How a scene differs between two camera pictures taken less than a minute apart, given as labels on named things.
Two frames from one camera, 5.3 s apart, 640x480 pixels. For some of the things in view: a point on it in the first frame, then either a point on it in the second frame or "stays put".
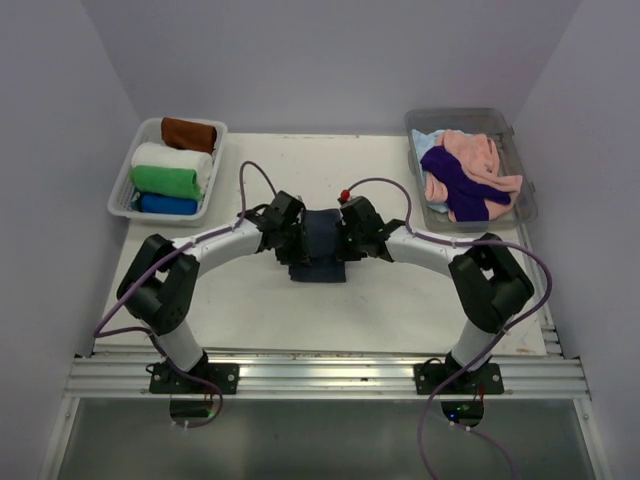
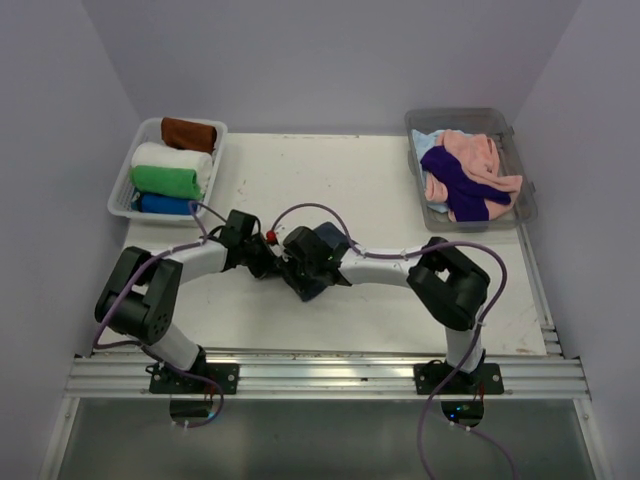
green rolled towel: [161, 180] stays put
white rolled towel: [159, 155] stays put
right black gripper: [351, 256] → [288, 264]
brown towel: [188, 135] stays put
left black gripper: [297, 254] → [269, 264]
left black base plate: [226, 376] stays put
